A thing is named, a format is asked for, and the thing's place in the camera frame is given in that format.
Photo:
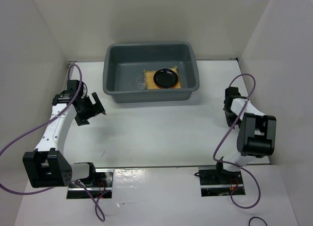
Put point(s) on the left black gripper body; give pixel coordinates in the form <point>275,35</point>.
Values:
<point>87,111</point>

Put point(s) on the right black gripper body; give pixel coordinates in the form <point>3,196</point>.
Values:
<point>231,117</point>

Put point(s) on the clear glass cup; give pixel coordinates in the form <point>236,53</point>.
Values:
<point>141,79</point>
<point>141,85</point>

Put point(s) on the woven bamboo placemat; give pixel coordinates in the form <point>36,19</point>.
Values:
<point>151,85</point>

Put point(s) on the black round plate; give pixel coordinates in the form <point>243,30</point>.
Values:
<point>165,78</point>

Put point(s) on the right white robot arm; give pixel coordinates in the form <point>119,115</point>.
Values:
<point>256,136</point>

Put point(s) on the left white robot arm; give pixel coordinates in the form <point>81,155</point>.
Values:
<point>46,166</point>

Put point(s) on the grey plastic bin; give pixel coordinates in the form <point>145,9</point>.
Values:
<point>124,62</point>

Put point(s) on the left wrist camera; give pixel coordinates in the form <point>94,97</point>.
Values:
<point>85,91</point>

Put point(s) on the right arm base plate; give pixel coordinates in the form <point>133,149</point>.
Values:
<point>215,183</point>

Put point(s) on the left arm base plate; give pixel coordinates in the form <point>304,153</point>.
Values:
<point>100,186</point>

